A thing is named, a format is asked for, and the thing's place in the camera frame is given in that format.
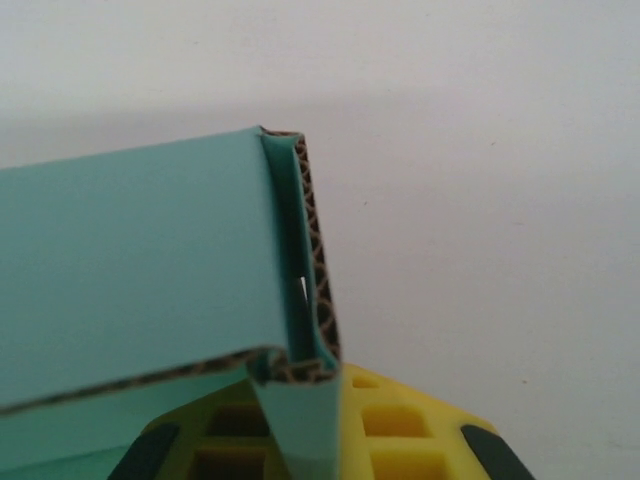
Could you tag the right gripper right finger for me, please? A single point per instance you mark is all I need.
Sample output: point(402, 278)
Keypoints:
point(400, 430)

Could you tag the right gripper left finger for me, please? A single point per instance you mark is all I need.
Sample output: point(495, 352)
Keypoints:
point(170, 415)

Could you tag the teal corrugated paper box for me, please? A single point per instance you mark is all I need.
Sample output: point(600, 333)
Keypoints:
point(140, 260)

